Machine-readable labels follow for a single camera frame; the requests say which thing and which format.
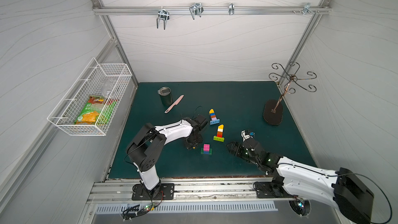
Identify dark green metal tumbler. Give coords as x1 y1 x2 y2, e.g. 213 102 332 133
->
158 87 173 107

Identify pink plastic knife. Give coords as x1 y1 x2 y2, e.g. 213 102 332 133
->
164 95 184 114

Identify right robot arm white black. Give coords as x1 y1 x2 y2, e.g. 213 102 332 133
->
227 138 374 224

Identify black metal jewelry stand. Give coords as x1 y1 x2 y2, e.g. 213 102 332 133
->
263 62 317 125

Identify light blue lego base plate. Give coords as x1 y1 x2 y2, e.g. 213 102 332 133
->
210 119 220 125

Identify dark green long lego brick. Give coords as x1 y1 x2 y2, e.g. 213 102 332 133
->
201 148 212 155

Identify aluminium crossbar rail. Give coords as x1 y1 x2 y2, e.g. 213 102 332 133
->
93 5 332 16

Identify metal hook clip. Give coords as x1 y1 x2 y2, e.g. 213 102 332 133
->
189 3 204 20
292 3 320 16
229 3 235 16
157 9 170 30

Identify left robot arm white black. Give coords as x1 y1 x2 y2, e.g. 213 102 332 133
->
126 115 208 200

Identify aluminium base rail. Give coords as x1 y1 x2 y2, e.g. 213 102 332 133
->
86 177 340 203

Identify lime green long lego brick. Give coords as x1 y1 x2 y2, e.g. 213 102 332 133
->
213 136 224 142

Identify white wire basket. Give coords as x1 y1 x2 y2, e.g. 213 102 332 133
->
47 58 132 136

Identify green snack bag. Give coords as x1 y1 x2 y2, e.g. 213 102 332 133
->
74 95 118 125

